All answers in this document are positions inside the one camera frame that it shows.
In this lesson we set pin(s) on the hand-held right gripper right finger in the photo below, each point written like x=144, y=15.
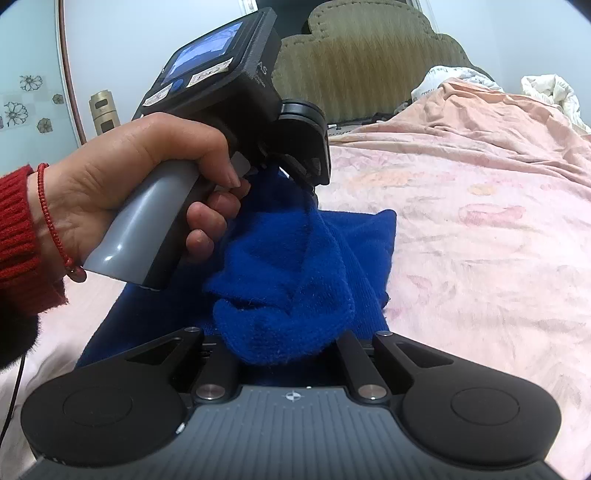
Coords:
x=358, y=364

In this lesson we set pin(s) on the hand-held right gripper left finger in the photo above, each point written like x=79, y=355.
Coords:
x=220, y=369

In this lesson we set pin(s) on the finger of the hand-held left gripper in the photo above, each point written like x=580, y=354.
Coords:
x=302, y=176

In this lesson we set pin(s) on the blue knit garment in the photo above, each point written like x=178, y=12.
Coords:
x=286, y=258

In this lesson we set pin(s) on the person's left forearm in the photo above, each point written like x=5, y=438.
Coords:
x=16, y=240

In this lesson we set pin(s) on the person's left hand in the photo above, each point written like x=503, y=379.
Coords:
x=120, y=157

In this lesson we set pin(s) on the brass door fitting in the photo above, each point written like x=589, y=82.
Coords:
x=104, y=113

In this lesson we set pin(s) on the olive padded headboard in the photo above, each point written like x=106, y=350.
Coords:
x=369, y=50

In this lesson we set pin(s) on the pink floral blanket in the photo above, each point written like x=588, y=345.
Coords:
x=471, y=240

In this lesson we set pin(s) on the white quilt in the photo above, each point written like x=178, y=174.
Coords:
x=455, y=76

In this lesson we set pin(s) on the frosted glass sliding door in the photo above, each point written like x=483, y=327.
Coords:
x=27, y=41

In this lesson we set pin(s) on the cream crumpled cloth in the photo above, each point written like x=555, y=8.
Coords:
x=551, y=94

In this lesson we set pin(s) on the flower wall sticker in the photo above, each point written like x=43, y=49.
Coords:
x=13, y=112
x=31, y=83
x=57, y=98
x=45, y=125

